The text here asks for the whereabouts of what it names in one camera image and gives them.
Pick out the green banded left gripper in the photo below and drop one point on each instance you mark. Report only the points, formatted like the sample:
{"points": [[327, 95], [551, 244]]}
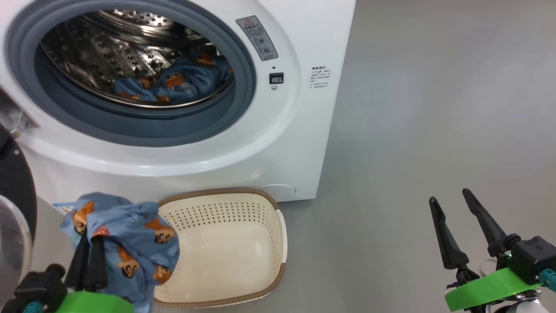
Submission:
{"points": [[91, 304]]}

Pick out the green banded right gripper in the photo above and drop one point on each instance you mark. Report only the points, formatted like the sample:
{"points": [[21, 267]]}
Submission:
{"points": [[486, 289]]}

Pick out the blue bear print garment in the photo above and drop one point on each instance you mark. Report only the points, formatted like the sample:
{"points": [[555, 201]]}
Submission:
{"points": [[134, 234], [186, 82]]}

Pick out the black round glass washer door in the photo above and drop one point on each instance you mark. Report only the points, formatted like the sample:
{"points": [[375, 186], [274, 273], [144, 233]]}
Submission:
{"points": [[17, 182]]}

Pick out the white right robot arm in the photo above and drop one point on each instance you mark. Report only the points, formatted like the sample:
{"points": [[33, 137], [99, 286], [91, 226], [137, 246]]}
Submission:
{"points": [[521, 308]]}

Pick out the cream perforated laundry basket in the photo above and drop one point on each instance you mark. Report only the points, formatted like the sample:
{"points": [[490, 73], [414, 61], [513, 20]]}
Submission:
{"points": [[226, 252]]}

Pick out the grey rubber door gasket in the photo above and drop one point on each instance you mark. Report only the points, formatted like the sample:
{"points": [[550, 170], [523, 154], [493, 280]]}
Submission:
{"points": [[130, 126]]}

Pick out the metal door hinge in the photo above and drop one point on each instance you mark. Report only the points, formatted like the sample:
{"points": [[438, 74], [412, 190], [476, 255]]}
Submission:
{"points": [[17, 115]]}

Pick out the white front-load washing machine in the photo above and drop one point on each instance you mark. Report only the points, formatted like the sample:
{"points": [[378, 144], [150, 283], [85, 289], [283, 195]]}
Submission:
{"points": [[282, 152]]}

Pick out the black door latch socket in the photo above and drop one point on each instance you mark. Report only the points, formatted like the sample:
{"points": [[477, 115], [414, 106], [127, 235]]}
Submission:
{"points": [[276, 78]]}

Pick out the blue energy label sticker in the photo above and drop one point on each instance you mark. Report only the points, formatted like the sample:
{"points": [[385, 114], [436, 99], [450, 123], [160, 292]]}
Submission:
{"points": [[63, 208]]}

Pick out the round white filter cover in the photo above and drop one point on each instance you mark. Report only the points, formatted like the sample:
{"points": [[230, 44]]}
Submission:
{"points": [[280, 191]]}

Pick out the perforated steel washer drum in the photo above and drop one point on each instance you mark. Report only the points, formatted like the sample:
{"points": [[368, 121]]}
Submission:
{"points": [[87, 52]]}

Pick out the printed text label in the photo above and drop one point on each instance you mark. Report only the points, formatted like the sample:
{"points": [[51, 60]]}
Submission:
{"points": [[320, 77]]}

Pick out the grey warning sticker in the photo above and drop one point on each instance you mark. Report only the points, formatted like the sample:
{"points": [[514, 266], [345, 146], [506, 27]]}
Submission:
{"points": [[258, 39]]}

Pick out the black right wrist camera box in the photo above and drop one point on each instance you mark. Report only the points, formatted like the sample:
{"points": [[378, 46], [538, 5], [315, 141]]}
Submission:
{"points": [[532, 256]]}

